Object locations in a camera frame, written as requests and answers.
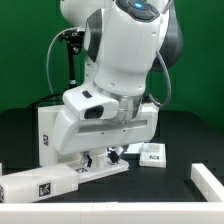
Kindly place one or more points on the black camera stand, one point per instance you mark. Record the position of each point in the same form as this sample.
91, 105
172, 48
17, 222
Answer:
74, 43

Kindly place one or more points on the white workspace fence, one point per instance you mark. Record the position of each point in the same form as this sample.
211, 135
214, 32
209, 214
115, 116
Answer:
209, 212

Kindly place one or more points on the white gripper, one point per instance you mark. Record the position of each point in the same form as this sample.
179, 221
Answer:
70, 135

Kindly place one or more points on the long white cabinet top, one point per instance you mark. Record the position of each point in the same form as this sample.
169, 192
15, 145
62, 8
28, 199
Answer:
37, 184

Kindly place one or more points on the small white cabinet door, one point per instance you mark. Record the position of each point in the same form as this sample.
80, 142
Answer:
153, 155

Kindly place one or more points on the white cabinet body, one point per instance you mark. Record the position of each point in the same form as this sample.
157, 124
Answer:
47, 152

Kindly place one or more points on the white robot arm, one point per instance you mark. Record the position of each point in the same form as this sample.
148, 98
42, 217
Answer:
125, 42

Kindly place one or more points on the white base tag plate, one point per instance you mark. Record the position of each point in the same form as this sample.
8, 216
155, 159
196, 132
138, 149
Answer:
136, 148

